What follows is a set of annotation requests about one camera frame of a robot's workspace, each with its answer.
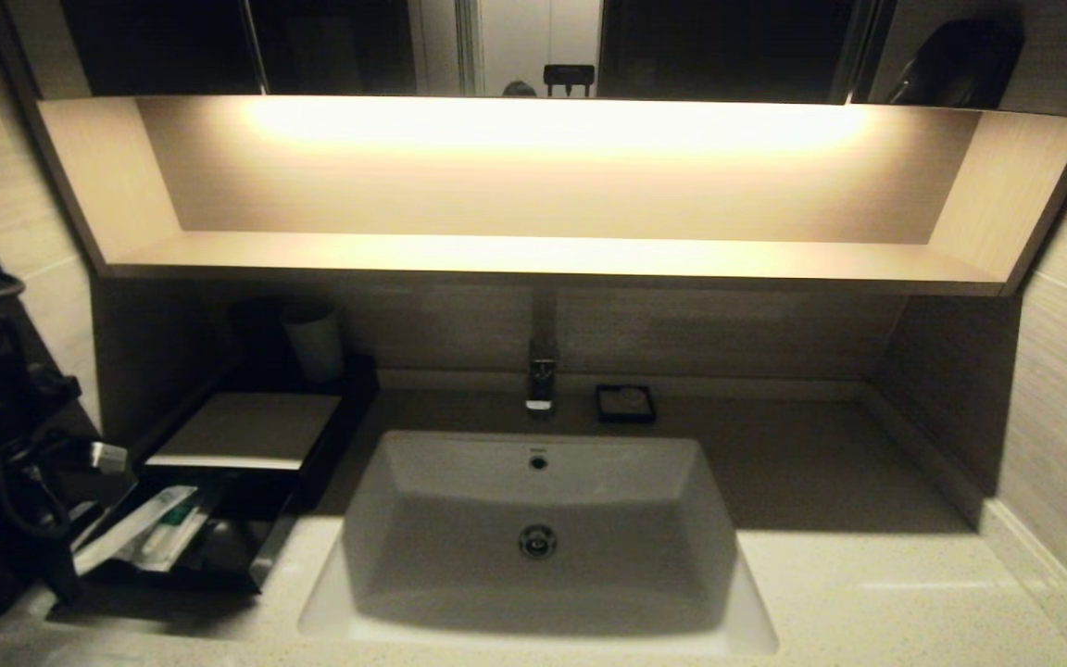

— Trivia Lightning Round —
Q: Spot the mirror cabinet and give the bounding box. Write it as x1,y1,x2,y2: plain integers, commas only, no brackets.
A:
0,0,1067,118

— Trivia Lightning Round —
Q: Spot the black soap dish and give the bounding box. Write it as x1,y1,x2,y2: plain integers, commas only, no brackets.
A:
595,384,657,426

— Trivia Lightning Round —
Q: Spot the white green toiletry packet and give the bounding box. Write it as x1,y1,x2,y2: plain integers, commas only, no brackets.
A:
117,505,210,573

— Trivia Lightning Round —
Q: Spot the white ceramic sink basin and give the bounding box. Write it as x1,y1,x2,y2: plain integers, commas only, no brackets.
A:
300,431,778,655

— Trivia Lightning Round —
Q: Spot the black cup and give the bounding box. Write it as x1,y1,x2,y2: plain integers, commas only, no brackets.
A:
226,296,294,371

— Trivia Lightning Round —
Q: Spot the chrome sink drain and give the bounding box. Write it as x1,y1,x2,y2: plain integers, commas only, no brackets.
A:
519,524,559,560

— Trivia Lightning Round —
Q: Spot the wooden wall niche shelf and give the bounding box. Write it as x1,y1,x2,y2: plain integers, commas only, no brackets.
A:
38,95,1067,297

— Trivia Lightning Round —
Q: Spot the small black bracket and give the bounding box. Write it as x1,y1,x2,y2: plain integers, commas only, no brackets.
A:
544,65,596,99

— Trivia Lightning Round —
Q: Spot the white cup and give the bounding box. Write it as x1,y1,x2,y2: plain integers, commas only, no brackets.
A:
282,304,346,385

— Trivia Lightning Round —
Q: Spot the chrome faucet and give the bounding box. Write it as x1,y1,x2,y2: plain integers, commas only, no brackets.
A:
524,287,560,414

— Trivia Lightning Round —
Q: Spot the clear toothbrush packet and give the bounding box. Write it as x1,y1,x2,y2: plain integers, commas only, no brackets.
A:
73,485,199,577

